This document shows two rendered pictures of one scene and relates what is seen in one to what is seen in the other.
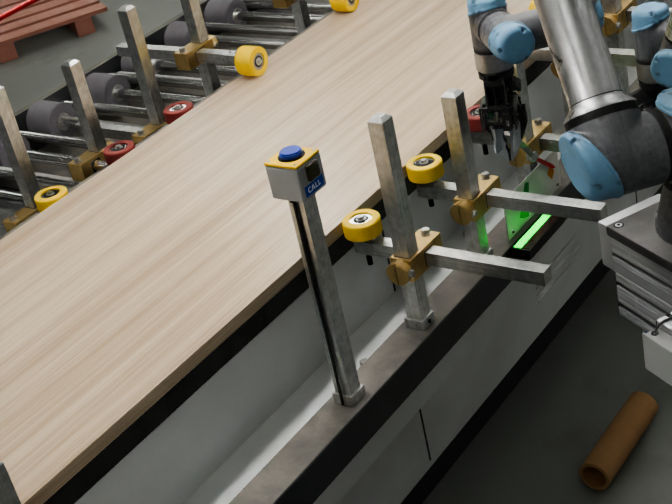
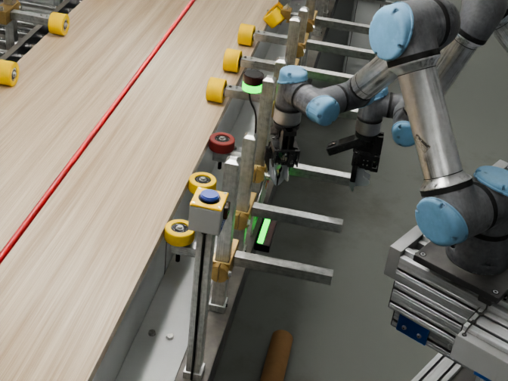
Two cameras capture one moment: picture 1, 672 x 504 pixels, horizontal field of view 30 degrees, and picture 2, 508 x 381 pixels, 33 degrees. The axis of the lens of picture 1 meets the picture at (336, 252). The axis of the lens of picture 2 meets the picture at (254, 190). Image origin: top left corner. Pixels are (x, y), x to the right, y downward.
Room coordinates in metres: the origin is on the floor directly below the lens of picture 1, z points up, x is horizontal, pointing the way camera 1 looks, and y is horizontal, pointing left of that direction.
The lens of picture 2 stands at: (0.62, 0.81, 2.24)
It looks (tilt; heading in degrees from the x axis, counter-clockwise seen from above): 33 degrees down; 326
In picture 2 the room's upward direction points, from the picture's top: 7 degrees clockwise
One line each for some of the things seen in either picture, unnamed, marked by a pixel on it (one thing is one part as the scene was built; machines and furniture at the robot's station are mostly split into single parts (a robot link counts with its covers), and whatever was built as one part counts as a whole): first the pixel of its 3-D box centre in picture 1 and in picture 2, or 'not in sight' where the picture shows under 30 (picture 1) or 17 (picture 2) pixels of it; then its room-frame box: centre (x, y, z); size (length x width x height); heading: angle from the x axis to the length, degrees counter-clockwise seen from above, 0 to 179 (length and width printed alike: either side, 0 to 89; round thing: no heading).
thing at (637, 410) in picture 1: (619, 439); (275, 365); (2.42, -0.58, 0.04); 0.30 x 0.08 x 0.08; 139
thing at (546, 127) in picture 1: (528, 143); (258, 165); (2.53, -0.48, 0.84); 0.13 x 0.06 x 0.05; 139
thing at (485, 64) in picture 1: (495, 58); (288, 114); (2.29, -0.39, 1.16); 0.08 x 0.08 x 0.05
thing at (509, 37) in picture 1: (515, 35); (320, 103); (2.19, -0.42, 1.24); 0.11 x 0.11 x 0.08; 7
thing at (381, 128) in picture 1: (401, 225); (224, 238); (2.14, -0.13, 0.93); 0.03 x 0.03 x 0.48; 49
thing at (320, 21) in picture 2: not in sight; (334, 23); (3.23, -1.23, 0.94); 0.36 x 0.03 x 0.03; 49
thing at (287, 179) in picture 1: (296, 175); (208, 212); (1.94, 0.04, 1.18); 0.07 x 0.07 x 0.08; 49
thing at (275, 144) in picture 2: (499, 97); (284, 142); (2.29, -0.39, 1.08); 0.09 x 0.08 x 0.12; 159
